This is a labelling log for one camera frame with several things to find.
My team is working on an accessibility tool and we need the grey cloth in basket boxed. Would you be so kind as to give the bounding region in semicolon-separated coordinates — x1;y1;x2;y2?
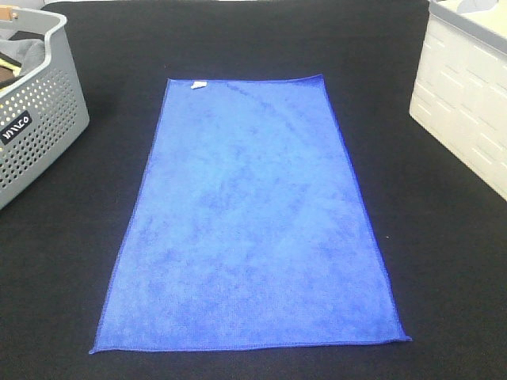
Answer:
1;39;45;77

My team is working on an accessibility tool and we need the blue microfiber towel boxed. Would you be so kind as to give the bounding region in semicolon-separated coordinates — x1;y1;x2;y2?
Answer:
92;75;407;352

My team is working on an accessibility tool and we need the grey perforated plastic basket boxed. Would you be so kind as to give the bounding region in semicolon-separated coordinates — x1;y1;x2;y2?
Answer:
1;6;90;206

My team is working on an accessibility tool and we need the black table mat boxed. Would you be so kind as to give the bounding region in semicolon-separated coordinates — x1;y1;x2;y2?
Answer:
1;1;506;379

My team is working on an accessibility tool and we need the white plastic storage box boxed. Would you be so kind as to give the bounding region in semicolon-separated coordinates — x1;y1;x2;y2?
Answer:
409;1;506;197

